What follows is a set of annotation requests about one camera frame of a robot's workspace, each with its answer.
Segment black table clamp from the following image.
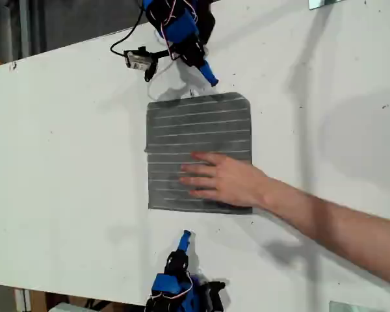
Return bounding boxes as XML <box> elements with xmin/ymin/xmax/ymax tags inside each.
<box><xmin>195</xmin><ymin>0</ymin><xmax>217</xmax><ymax>46</ymax></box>
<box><xmin>200</xmin><ymin>292</ymin><xmax>226</xmax><ymax>312</ymax></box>

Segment white table leg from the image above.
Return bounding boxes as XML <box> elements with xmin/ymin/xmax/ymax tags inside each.
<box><xmin>14</xmin><ymin>287</ymin><xmax>32</xmax><ymax>312</ymax></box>

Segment person's hand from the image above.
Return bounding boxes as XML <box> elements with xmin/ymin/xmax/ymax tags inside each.
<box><xmin>180</xmin><ymin>151</ymin><xmax>271</xmax><ymax>211</ymax></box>

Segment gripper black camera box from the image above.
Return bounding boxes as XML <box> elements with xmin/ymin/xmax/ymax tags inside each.
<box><xmin>123</xmin><ymin>46</ymin><xmax>160</xmax><ymax>83</ymax></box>
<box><xmin>206</xmin><ymin>281</ymin><xmax>228</xmax><ymax>295</ymax></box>

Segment camera black cable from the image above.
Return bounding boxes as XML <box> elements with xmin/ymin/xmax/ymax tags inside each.
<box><xmin>110</xmin><ymin>0</ymin><xmax>150</xmax><ymax>58</ymax></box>

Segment grey striped square towel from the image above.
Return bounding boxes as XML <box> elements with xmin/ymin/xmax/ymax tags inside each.
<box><xmin>145</xmin><ymin>92</ymin><xmax>254</xmax><ymax>215</ymax></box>

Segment white plastic container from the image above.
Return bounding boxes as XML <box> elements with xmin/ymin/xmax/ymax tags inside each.
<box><xmin>48</xmin><ymin>302</ymin><xmax>98</xmax><ymax>312</ymax></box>

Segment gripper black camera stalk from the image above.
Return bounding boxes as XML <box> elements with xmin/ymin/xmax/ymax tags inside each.
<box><xmin>151</xmin><ymin>48</ymin><xmax>175</xmax><ymax>61</ymax></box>

